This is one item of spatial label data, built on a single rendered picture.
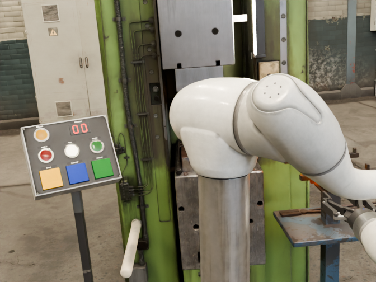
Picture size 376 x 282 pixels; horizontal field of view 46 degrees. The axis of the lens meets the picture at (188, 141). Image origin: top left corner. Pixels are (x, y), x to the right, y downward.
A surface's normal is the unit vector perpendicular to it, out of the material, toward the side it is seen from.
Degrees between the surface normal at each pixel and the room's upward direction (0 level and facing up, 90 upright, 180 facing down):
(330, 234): 0
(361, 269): 0
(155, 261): 90
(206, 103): 61
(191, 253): 90
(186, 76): 90
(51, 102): 90
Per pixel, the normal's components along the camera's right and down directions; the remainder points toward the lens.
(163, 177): 0.02, 0.25
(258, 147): -0.45, 0.76
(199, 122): -0.71, 0.24
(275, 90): -0.44, -0.48
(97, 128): 0.34, -0.31
